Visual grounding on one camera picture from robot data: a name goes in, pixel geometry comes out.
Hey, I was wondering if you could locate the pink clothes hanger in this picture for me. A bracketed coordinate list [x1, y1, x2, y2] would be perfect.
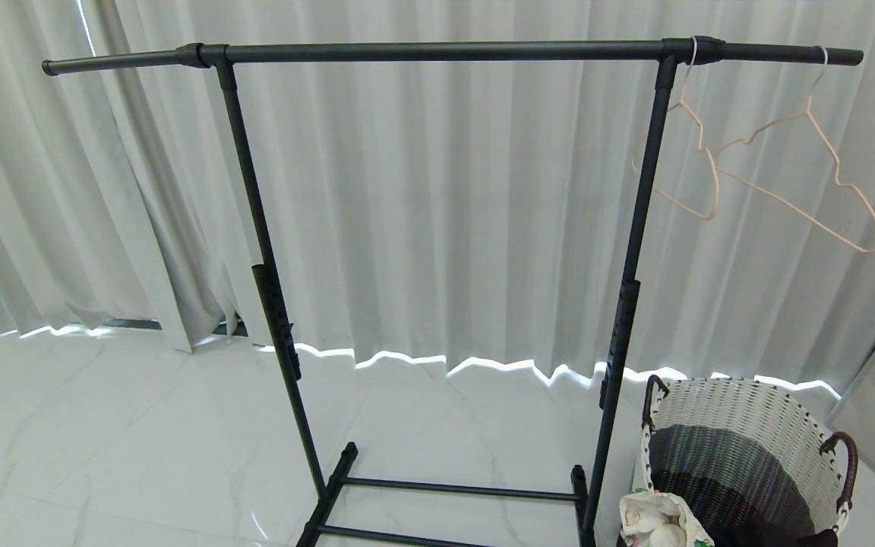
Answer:
[631, 36, 722, 223]
[713, 46, 875, 255]

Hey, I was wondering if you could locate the cream printed garment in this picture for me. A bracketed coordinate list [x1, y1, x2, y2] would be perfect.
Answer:
[618, 489, 715, 547]

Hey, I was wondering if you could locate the black t-shirt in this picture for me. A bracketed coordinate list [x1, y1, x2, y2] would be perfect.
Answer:
[711, 523, 841, 547]

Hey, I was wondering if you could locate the black clothes rack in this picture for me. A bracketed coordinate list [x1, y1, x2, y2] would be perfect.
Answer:
[41, 35, 864, 547]

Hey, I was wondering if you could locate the white laundry basket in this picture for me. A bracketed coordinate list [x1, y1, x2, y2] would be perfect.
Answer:
[639, 374, 861, 547]

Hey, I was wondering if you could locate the white curtain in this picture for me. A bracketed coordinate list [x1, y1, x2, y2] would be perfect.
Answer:
[0, 0, 218, 354]
[77, 0, 875, 396]

